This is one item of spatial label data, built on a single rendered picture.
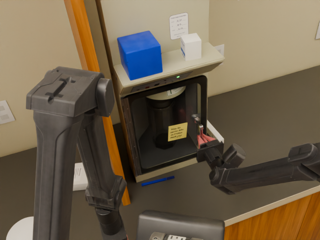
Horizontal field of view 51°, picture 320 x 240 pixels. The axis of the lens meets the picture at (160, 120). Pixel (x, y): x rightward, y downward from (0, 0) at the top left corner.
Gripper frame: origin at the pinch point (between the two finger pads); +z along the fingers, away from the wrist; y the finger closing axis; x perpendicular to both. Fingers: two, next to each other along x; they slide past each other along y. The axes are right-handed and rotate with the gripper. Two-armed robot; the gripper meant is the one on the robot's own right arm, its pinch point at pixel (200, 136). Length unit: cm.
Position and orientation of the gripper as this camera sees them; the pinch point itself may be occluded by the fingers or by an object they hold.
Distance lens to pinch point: 128.4
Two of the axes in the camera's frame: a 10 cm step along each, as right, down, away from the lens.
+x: 0.8, 7.4, 6.7
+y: -9.4, 2.7, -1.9
